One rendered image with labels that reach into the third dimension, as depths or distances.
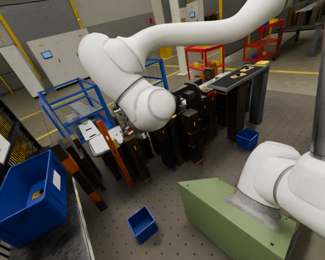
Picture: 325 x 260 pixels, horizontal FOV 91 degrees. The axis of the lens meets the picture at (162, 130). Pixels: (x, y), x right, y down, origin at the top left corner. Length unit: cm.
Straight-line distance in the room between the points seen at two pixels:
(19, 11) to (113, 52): 1449
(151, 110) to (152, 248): 69
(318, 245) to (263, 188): 115
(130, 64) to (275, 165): 54
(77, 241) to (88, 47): 55
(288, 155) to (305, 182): 15
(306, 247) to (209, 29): 159
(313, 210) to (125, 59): 58
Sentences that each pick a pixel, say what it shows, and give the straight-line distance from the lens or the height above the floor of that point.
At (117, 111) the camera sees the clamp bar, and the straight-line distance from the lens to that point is 81.
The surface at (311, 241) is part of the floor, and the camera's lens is 177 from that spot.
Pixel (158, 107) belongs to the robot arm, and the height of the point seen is 137.
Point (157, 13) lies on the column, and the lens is 834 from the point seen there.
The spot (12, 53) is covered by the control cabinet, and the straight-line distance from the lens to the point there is 862.
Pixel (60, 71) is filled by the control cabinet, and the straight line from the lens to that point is 875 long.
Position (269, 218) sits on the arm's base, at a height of 90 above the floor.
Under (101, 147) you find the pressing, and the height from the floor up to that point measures 100.
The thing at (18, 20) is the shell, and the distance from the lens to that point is 1481.
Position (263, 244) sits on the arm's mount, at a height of 99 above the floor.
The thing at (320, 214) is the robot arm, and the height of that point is 107.
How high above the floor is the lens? 152
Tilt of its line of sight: 33 degrees down
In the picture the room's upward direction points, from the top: 15 degrees counter-clockwise
